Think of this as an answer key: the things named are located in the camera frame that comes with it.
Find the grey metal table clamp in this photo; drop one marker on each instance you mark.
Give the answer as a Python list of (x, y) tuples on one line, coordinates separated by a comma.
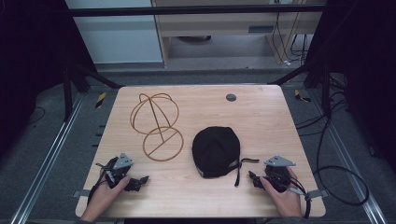
[(317, 194), (80, 193)]

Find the black cap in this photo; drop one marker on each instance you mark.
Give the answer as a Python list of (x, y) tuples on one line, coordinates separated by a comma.
[(214, 152)]

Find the white cabinet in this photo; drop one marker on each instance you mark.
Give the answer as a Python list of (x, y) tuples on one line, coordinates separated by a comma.
[(118, 40)]

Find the grey round table grommet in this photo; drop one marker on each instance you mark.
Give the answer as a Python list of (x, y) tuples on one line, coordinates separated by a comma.
[(231, 97)]

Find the person's right hand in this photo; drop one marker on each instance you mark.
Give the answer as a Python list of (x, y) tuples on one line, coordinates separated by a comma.
[(285, 200)]

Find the black curtain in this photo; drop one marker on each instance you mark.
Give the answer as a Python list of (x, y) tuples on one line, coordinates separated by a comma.
[(367, 62), (31, 62)]

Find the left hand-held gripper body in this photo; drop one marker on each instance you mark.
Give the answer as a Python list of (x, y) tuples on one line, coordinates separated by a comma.
[(120, 165)]

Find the metal floor rail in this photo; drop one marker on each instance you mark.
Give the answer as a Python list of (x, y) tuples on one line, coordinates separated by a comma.
[(351, 168), (46, 161)]

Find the yellow black striped tape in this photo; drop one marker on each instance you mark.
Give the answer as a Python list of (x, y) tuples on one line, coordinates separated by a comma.
[(100, 100), (300, 97)]

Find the black metal stand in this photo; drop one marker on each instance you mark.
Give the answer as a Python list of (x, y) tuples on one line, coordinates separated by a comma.
[(326, 90), (67, 93)]

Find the black horizontal frame bar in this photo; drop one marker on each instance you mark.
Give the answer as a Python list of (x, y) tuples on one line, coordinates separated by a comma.
[(186, 10)]

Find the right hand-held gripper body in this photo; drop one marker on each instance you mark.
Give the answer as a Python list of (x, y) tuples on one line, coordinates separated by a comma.
[(278, 174)]

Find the person's left hand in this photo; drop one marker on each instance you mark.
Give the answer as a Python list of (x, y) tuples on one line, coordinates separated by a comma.
[(104, 199)]

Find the light wooden desk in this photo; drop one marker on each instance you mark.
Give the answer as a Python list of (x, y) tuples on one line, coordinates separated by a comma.
[(218, 23)]

